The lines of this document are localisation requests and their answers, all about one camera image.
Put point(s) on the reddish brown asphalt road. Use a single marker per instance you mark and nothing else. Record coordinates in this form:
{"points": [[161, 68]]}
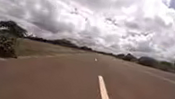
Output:
{"points": [[69, 86]]}

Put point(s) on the distant row of trees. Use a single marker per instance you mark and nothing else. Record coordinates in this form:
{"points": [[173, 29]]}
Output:
{"points": [[134, 57]]}

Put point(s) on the dry grass verge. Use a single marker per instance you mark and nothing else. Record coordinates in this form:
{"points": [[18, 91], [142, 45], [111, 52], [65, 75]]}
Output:
{"points": [[38, 48]]}

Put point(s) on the white road edge line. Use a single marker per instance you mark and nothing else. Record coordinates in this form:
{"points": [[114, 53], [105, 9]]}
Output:
{"points": [[30, 56]]}

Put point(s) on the dark tree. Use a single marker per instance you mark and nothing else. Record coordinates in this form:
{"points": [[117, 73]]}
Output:
{"points": [[11, 28]]}

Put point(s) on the dark bush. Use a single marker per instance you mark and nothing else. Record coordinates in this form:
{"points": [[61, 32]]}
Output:
{"points": [[5, 46]]}

